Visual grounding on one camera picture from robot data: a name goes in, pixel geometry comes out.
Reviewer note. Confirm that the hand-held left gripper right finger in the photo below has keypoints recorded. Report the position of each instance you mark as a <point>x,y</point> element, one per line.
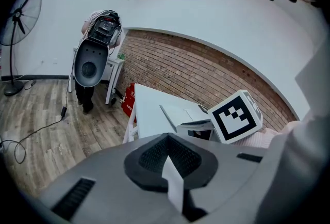
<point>227,179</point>

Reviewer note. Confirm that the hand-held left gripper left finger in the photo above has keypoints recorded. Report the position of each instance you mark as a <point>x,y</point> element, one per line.
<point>103,174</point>

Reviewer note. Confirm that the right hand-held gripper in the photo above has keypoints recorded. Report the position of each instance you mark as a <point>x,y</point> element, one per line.
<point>234,117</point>

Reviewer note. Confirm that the grey notebook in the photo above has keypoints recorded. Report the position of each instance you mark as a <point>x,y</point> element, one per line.
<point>175,114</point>

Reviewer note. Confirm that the person's right forearm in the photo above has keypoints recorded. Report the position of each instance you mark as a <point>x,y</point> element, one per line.
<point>257,139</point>

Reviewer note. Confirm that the white table leg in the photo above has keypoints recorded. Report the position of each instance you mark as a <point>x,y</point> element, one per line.
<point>129,127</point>

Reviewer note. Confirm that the red box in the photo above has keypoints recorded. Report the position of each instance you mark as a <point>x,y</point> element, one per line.
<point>128,104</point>

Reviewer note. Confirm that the black power adapter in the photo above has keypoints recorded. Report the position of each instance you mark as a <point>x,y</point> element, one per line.
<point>63,111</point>

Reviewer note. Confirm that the person's torso in pink shirt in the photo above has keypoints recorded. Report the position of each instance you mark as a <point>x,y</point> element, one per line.
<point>304,145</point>

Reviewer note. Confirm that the green plant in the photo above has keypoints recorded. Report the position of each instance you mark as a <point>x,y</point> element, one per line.
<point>121,56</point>

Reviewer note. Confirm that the small white side table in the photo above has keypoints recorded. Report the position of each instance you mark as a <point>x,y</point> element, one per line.
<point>113,63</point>

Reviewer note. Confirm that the dark grey oval shell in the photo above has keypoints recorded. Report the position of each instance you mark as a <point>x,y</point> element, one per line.
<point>90,63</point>

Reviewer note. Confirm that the black standing fan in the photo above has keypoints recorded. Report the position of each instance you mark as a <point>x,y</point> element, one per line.
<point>20,15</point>

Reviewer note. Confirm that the black picture frame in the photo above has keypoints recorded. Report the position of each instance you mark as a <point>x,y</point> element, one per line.
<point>203,109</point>

